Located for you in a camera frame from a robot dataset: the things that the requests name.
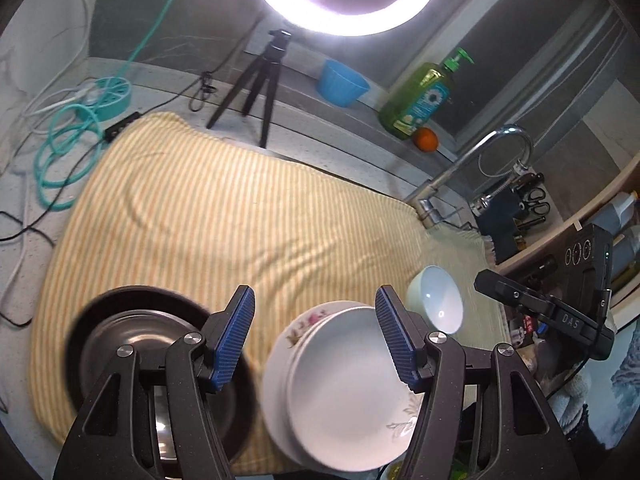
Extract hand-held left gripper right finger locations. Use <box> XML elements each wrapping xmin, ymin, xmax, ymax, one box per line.
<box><xmin>375</xmin><ymin>285</ymin><xmax>581</xmax><ymax>480</ymax></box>

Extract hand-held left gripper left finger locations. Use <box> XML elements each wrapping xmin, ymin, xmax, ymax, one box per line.
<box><xmin>52</xmin><ymin>285</ymin><xmax>257</xmax><ymax>480</ymax></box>

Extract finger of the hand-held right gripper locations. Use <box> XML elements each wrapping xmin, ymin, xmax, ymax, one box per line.
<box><xmin>474</xmin><ymin>269</ymin><xmax>551</xmax><ymax>328</ymax></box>

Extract white leaf-print plate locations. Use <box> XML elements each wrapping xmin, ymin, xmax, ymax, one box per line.
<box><xmin>285</xmin><ymin>306</ymin><xmax>426</xmax><ymax>472</ymax></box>

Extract stainless steel bowl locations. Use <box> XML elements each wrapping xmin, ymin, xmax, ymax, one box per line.
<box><xmin>80</xmin><ymin>310</ymin><xmax>211</xmax><ymax>461</ymax></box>

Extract dark glass bottle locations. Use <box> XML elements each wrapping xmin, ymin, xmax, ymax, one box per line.
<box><xmin>532</xmin><ymin>256</ymin><xmax>558</xmax><ymax>281</ymax></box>

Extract wooden shelf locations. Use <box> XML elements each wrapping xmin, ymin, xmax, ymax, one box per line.
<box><xmin>492</xmin><ymin>160</ymin><xmax>640</xmax><ymax>321</ymax></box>

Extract small pale green bowl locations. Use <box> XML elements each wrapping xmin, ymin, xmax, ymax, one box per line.
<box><xmin>406</xmin><ymin>266</ymin><xmax>465</xmax><ymax>336</ymax></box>

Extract dark knife block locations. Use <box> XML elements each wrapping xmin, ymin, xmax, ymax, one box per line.
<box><xmin>475</xmin><ymin>172</ymin><xmax>551</xmax><ymax>256</ymax></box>

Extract black scissors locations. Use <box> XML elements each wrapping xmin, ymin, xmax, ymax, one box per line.
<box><xmin>520</xmin><ymin>187</ymin><xmax>551</xmax><ymax>221</ymax></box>

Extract blue printed cloth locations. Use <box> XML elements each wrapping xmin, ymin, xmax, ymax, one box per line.
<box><xmin>580</xmin><ymin>320</ymin><xmax>640</xmax><ymax>451</ymax></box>

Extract striped yellow cloth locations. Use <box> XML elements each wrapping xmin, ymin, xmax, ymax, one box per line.
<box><xmin>27</xmin><ymin>111</ymin><xmax>506</xmax><ymax>473</ymax></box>

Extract chrome kitchen faucet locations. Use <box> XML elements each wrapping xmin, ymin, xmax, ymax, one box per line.
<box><xmin>406</xmin><ymin>124</ymin><xmax>535</xmax><ymax>228</ymax></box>

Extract orange fruit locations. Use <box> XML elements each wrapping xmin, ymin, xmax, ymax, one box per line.
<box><xmin>414</xmin><ymin>127</ymin><xmax>440</xmax><ymax>153</ymax></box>

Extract green dish soap bottle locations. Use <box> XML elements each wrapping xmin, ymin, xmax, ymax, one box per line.
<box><xmin>378</xmin><ymin>47</ymin><xmax>475</xmax><ymax>141</ymax></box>

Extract black power strip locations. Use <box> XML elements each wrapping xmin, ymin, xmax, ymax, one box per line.
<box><xmin>104</xmin><ymin>112</ymin><xmax>141</xmax><ymax>142</ymax></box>

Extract blue plastic tub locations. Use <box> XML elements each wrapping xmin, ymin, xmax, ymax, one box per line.
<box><xmin>316</xmin><ymin>58</ymin><xmax>371</xmax><ymax>107</ymax></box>

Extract black tripod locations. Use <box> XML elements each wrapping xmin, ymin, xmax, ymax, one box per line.
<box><xmin>206</xmin><ymin>29</ymin><xmax>293</xmax><ymax>148</ymax></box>

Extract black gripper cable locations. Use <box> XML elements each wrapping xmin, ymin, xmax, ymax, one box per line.
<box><xmin>545</xmin><ymin>287</ymin><xmax>611</xmax><ymax>401</ymax></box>

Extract thin black cable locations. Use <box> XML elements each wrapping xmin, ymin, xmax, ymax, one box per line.
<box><xmin>189</xmin><ymin>71</ymin><xmax>217</xmax><ymax>111</ymax></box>

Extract teal hose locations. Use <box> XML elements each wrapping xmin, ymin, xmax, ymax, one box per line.
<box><xmin>34</xmin><ymin>0</ymin><xmax>193</xmax><ymax>211</ymax></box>

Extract teal hose reel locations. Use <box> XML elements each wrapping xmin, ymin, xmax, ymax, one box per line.
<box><xmin>82</xmin><ymin>76</ymin><xmax>132</xmax><ymax>122</ymax></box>

